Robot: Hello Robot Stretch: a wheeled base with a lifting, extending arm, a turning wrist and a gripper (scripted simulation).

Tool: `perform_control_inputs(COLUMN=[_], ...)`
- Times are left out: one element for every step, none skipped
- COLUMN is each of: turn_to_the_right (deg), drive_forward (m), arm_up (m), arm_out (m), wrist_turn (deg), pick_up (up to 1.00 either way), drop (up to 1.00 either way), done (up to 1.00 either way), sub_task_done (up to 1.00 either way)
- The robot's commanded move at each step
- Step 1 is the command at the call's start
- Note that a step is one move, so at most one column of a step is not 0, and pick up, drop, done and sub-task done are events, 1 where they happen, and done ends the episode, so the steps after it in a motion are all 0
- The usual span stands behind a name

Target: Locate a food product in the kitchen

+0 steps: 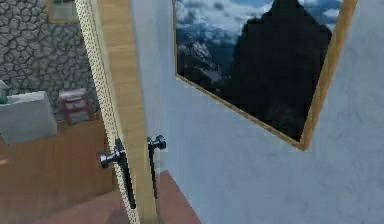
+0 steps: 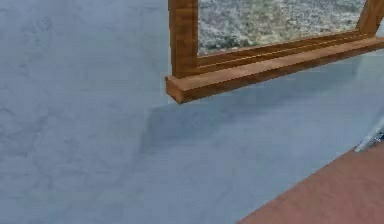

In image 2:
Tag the wooden framed window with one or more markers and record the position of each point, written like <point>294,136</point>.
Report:
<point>233,71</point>

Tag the grey metal object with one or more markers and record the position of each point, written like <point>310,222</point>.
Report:
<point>370,140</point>

